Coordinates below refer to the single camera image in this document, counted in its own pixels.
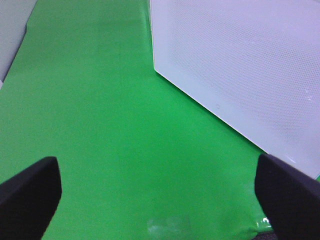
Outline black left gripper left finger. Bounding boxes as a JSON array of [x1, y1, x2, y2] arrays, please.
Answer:
[[0, 156, 62, 240]]

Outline white microwave door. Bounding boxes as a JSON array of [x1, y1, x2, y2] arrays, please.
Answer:
[[149, 0, 320, 178]]

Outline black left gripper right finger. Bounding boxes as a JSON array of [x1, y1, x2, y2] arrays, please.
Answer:
[[254, 153, 320, 240]]

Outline green table cloth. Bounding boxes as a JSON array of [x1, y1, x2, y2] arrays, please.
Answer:
[[0, 0, 272, 240]]

